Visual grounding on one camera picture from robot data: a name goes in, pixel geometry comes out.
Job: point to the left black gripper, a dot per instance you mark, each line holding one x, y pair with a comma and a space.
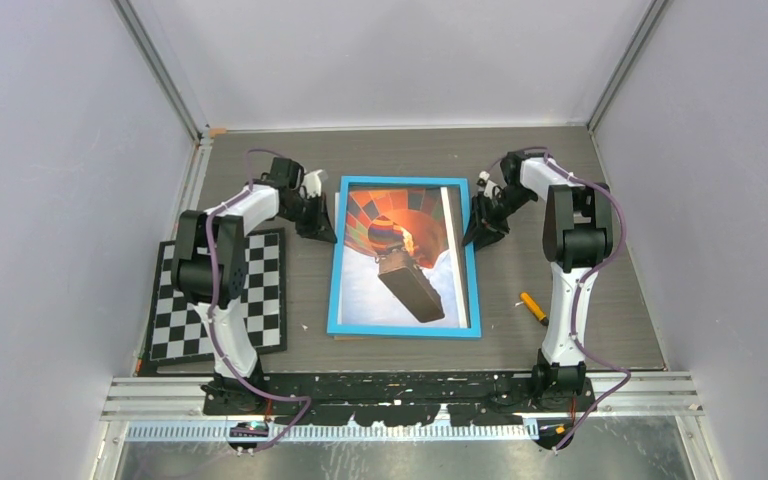
322, 227

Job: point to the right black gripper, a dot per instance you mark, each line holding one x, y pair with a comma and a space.
484, 225

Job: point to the yellow handled screwdriver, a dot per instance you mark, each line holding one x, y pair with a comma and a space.
534, 308

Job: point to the hot air balloon photo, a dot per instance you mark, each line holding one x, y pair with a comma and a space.
399, 268

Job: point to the blue picture frame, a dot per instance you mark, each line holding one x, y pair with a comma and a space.
338, 265

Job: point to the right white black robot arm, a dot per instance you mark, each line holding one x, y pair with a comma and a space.
577, 239

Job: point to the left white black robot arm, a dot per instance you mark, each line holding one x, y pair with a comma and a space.
210, 269

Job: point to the black white checkerboard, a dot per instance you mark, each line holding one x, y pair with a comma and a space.
175, 332

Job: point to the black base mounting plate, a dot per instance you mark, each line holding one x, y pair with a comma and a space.
512, 395

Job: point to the white perforated strip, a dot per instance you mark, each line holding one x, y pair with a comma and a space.
259, 431

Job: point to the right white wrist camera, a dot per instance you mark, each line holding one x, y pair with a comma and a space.
486, 186

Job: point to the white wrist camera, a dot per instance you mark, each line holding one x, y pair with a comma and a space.
312, 183
486, 186

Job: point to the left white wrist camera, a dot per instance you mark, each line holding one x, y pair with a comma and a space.
312, 183

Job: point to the left corner aluminium post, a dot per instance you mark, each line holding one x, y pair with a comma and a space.
156, 65

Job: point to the corner aluminium post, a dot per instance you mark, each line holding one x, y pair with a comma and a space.
641, 36
156, 65

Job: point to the aluminium front rail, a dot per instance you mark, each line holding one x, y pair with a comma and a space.
646, 394

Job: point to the right corner aluminium post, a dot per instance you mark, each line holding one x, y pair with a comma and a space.
641, 36

